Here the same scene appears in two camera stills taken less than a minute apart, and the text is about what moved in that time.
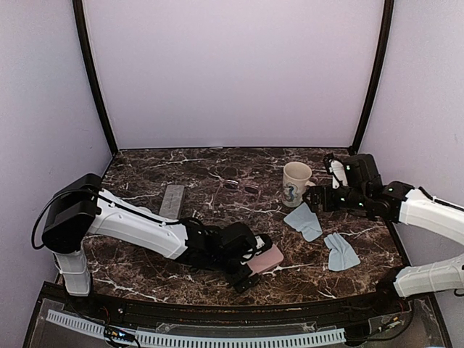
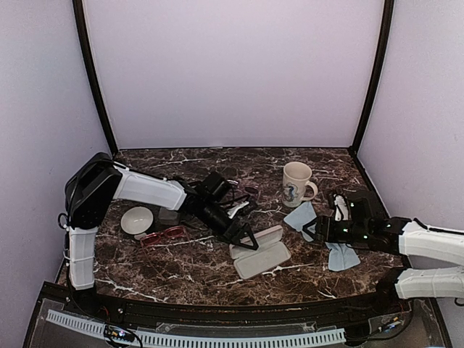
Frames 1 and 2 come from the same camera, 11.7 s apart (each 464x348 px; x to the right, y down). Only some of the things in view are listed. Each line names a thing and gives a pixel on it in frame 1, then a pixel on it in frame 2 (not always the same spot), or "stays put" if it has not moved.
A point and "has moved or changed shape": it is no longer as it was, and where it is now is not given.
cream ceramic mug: [294, 176] stays put
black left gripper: [246, 284] -> [238, 233]
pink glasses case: [265, 260] has moved or changed shape
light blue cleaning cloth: [341, 256] stays put
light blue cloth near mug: [304, 220] stays put
